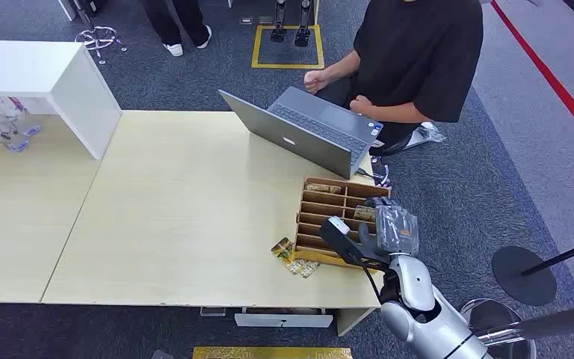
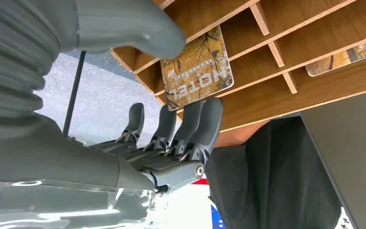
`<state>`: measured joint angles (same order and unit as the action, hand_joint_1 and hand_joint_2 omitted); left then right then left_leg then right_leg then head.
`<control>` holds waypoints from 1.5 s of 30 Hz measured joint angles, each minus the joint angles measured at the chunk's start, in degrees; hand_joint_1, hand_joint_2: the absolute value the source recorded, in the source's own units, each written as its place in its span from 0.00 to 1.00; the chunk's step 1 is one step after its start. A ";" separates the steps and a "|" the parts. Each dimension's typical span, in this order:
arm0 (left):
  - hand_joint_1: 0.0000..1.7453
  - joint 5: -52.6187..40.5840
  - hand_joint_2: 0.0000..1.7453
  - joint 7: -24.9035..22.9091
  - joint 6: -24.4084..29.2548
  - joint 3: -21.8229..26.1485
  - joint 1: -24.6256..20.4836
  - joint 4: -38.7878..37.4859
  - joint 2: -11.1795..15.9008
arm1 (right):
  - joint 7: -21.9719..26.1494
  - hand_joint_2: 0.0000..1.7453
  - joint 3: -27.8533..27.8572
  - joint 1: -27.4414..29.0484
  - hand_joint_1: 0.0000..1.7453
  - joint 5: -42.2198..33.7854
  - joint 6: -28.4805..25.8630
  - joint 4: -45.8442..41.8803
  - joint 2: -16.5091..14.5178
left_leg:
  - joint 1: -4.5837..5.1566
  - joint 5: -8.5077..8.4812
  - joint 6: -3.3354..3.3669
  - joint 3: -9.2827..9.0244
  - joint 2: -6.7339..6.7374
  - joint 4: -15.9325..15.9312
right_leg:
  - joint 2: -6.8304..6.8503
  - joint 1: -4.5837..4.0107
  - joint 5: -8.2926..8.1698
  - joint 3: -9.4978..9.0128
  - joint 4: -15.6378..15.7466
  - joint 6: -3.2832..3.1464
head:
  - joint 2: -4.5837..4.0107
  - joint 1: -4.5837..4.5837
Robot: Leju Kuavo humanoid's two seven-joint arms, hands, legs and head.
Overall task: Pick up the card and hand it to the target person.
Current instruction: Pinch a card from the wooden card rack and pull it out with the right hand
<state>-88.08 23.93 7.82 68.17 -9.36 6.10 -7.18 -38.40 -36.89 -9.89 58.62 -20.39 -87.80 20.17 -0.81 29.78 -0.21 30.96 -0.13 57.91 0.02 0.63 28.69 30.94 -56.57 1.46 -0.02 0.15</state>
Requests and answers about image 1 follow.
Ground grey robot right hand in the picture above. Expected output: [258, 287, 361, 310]
[358, 196, 421, 259]

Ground person's left hand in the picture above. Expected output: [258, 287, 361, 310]
[348, 94, 376, 118]

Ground person's right hand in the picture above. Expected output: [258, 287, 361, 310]
[303, 68, 331, 96]

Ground wooden card organizer box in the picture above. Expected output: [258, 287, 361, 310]
[294, 176, 392, 273]

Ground standing person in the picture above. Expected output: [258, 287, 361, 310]
[140, 0, 214, 58]

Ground grey open laptop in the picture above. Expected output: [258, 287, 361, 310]
[217, 86, 385, 181]

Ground black stool seat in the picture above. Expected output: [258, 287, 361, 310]
[370, 130, 415, 158]

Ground black robot legs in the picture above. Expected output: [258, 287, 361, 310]
[270, 0, 314, 49]

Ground clear plastic bag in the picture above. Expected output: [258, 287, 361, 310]
[404, 121, 447, 150]

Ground chrome stanchion base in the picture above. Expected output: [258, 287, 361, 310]
[460, 298, 539, 359]

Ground black stanchion base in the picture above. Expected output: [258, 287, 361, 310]
[490, 245, 558, 307]

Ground white desk drawer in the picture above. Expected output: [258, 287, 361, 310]
[233, 306, 335, 330]

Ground black stanchion pole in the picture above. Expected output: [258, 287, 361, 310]
[520, 234, 574, 277]

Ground gold floor plate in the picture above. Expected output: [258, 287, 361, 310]
[191, 346, 354, 359]

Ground chrome stanchion pole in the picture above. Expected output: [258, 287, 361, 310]
[475, 301, 574, 347]

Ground red floor stripe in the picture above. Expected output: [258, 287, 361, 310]
[489, 0, 574, 156]

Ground chrome chair base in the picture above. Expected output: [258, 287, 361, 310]
[73, 25, 129, 66]

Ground white desk riser shelf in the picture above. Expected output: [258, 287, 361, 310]
[0, 39, 123, 161]

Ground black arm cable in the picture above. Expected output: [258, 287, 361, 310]
[351, 250, 392, 306]

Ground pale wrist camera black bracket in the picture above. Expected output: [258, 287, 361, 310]
[318, 215, 368, 269]

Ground black laptop cable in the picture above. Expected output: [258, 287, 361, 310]
[356, 156, 392, 188]

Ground yellow floor tape frame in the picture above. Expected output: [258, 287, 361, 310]
[250, 24, 326, 70]

